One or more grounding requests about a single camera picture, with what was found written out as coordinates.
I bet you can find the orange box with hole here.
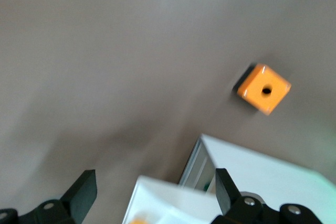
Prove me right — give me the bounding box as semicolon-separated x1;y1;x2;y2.
235;62;292;116

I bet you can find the white drawer cabinet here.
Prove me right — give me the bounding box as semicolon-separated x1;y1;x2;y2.
178;133;336;224

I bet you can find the white plastic drawer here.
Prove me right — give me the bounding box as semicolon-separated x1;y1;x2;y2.
181;140;218;193
122;175;224;224

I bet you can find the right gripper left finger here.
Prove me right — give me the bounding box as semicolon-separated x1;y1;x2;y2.
0;168;99;224

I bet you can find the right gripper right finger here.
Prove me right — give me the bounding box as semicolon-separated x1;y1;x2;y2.
207;167;325;224

